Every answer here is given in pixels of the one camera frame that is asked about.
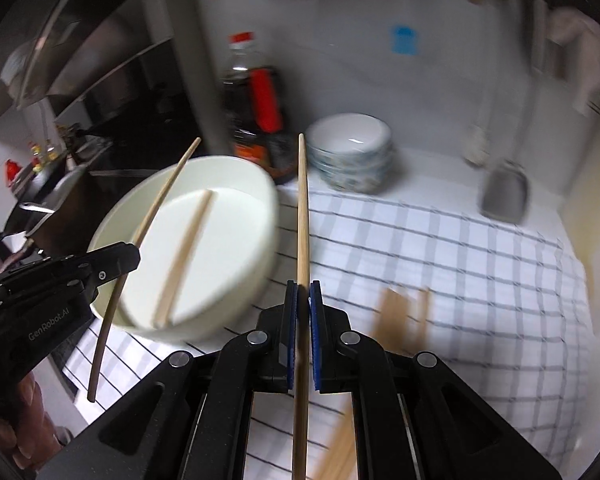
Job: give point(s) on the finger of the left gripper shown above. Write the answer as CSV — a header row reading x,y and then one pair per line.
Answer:
x,y
117,252
105,272

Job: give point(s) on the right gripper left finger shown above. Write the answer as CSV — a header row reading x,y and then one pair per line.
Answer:
x,y
287,332

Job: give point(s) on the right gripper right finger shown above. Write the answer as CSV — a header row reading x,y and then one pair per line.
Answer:
x,y
318,331

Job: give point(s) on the person's left hand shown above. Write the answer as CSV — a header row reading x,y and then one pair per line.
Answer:
x,y
33,441

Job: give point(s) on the black wok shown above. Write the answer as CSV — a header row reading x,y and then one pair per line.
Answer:
x,y
40,194

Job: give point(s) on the white oval basin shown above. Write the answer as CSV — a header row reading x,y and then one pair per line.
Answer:
x,y
233,255

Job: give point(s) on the bottom floral bowl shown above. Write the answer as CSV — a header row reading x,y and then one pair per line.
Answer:
x,y
359,179

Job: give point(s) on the floral bowl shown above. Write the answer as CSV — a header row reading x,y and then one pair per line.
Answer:
x,y
359,179
353,160
348,133

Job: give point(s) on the middle floral bowl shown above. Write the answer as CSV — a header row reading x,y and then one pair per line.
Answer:
x,y
353,160

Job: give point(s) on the top floral bowl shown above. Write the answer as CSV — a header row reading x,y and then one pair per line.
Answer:
x,y
348,133

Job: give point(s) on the checked white cloth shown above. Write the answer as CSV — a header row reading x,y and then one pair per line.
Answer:
x,y
508,313

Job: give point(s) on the dark soy sauce bottle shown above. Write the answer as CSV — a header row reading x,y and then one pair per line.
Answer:
x,y
254,104

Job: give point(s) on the steel spatula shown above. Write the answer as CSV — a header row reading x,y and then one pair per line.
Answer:
x,y
506,192

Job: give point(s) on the range hood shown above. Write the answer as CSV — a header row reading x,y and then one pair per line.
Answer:
x,y
101,52

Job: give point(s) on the blue wall hook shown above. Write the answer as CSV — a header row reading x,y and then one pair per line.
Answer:
x,y
404,40

